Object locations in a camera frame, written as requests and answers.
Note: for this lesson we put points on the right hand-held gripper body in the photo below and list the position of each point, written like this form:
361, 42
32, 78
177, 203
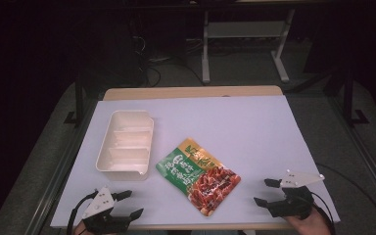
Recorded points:
295, 202

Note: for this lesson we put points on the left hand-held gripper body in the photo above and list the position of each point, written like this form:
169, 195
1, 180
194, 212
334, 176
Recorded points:
98, 204

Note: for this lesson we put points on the cream plastic compartment box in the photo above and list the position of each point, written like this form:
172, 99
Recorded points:
125, 147

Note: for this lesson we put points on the green and red food packet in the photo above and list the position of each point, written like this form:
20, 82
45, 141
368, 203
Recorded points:
198, 178

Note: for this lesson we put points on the person's right hand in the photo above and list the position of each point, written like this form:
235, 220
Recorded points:
310, 225

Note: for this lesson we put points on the person's left hand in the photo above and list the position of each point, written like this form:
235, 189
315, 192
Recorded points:
81, 230

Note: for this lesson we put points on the white table mat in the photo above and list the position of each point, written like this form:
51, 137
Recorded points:
241, 130

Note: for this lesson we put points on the black metal stand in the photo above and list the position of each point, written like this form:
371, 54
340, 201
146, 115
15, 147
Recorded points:
350, 101
78, 104

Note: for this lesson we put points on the white metal table frame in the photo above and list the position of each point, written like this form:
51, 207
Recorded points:
245, 30

